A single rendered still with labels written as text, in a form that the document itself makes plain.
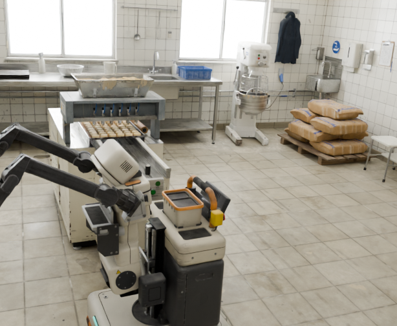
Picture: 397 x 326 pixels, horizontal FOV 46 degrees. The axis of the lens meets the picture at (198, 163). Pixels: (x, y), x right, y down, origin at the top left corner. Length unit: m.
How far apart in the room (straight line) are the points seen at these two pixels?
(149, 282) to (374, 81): 5.25
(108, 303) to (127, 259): 0.48
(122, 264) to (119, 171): 0.47
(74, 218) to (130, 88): 1.05
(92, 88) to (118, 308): 1.55
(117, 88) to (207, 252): 1.62
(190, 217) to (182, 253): 0.21
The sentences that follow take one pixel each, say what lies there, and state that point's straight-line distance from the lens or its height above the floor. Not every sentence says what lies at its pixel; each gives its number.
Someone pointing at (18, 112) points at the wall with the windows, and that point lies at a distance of 6.74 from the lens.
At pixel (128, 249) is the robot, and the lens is 2.29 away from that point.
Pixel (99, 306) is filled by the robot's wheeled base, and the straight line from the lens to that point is 2.72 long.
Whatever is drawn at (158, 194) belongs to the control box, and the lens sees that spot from 2.91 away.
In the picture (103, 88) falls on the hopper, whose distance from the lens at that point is 3.44.
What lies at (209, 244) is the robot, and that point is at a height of 0.80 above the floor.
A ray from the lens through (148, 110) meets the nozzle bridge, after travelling 3.59.
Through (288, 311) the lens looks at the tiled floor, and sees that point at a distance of 3.27.
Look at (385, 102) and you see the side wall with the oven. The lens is 6.79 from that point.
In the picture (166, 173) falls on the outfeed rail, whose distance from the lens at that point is 2.87.
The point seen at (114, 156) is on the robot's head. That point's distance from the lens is 2.09.
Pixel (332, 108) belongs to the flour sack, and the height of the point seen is 0.68.
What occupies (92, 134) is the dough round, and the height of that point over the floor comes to 0.92.
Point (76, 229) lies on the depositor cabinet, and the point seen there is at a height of 0.19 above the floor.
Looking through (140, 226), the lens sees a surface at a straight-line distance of 3.00.
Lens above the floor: 1.88
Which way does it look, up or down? 19 degrees down
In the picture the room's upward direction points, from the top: 4 degrees clockwise
